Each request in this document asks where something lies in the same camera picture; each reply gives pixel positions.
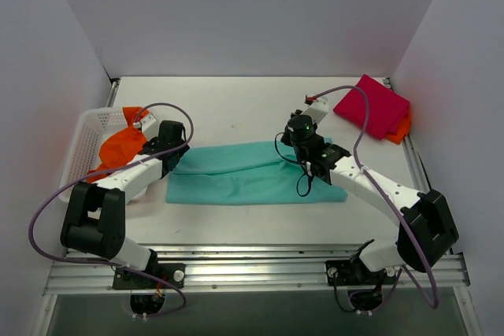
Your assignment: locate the teal t-shirt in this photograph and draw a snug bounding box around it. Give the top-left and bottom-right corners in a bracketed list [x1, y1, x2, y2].
[165, 141, 347, 205]

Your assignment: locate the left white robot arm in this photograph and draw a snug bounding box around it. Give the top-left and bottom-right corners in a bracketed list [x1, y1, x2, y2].
[60, 120, 189, 288]

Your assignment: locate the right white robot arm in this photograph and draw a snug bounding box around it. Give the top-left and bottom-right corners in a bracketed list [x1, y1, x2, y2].
[281, 110, 459, 283]

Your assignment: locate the orange t-shirt in basket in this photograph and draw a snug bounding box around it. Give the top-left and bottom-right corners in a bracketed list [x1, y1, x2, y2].
[86, 107, 149, 183]

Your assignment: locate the white plastic basket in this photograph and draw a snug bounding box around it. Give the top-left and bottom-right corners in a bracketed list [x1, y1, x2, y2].
[57, 106, 158, 205]

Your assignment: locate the folded magenta t-shirt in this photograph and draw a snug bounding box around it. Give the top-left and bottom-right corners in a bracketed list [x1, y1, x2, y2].
[333, 75, 410, 140]

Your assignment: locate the folded orange t-shirt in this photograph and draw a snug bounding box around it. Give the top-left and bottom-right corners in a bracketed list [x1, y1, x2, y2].
[385, 110, 412, 145]

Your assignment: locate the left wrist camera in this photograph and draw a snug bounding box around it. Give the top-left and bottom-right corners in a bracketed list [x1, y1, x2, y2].
[132, 113, 160, 141]

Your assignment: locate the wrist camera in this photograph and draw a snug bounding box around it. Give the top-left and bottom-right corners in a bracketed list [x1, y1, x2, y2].
[302, 95, 329, 124]
[132, 113, 160, 141]

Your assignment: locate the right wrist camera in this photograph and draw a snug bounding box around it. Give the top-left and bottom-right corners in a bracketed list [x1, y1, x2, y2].
[302, 95, 329, 124]

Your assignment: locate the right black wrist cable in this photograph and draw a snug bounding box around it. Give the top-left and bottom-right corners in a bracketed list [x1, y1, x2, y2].
[273, 131, 316, 198]

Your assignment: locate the aluminium mounting rail frame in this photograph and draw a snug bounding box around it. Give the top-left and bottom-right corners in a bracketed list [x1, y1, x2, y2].
[32, 245, 482, 335]

